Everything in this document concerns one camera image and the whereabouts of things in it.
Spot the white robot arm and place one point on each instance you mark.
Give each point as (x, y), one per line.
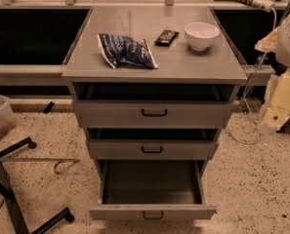
(282, 50)

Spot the metal bar with hook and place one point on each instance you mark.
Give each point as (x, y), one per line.
(57, 161)

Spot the grey drawer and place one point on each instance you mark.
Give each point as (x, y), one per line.
(118, 105)
(152, 144)
(151, 190)

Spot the grey drawer cabinet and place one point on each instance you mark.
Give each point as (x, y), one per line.
(177, 63)

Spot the white bowl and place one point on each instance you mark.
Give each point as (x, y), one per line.
(201, 35)

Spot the grey bottom drawer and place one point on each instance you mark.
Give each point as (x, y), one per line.
(151, 190)

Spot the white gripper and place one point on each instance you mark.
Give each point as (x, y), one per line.
(289, 44)

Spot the black snack packet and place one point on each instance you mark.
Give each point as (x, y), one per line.
(166, 37)

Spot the blue chip bag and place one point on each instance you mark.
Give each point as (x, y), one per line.
(117, 49)

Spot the grey top drawer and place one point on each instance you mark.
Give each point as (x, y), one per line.
(118, 105)

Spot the grey middle drawer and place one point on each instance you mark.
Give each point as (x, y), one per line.
(152, 144)

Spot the small black floor object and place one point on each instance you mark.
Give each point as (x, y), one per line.
(48, 107)

